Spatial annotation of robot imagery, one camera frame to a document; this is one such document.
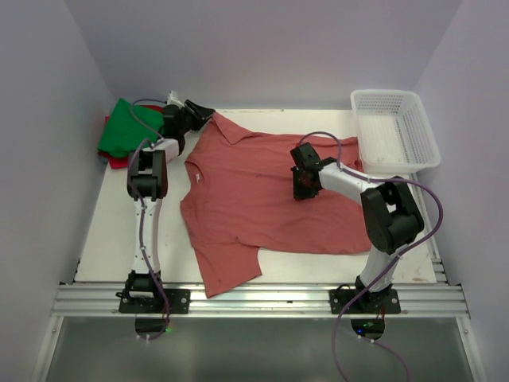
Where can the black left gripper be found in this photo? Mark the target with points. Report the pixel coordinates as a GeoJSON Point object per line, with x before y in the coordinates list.
{"type": "Point", "coordinates": [204, 114]}

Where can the salmon pink t shirt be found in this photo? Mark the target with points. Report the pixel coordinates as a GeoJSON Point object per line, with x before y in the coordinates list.
{"type": "Point", "coordinates": [241, 200]}

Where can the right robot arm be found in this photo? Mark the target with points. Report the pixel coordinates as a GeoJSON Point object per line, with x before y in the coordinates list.
{"type": "Point", "coordinates": [392, 221]}

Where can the aluminium mounting rail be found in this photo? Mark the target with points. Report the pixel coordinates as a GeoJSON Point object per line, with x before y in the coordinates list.
{"type": "Point", "coordinates": [264, 300]}

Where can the red folded t shirt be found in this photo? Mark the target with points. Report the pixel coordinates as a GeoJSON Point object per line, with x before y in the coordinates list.
{"type": "Point", "coordinates": [119, 161]}

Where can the green folded t shirt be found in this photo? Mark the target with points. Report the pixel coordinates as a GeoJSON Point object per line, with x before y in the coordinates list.
{"type": "Point", "coordinates": [127, 129]}

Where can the white plastic basket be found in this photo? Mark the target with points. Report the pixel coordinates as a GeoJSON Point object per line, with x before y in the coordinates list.
{"type": "Point", "coordinates": [394, 133]}

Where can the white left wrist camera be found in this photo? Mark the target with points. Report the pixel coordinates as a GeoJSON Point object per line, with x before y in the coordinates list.
{"type": "Point", "coordinates": [173, 99]}

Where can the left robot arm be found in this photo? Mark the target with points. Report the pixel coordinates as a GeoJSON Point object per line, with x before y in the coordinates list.
{"type": "Point", "coordinates": [147, 184]}

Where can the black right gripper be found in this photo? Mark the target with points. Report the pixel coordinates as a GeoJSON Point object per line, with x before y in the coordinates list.
{"type": "Point", "coordinates": [298, 192]}

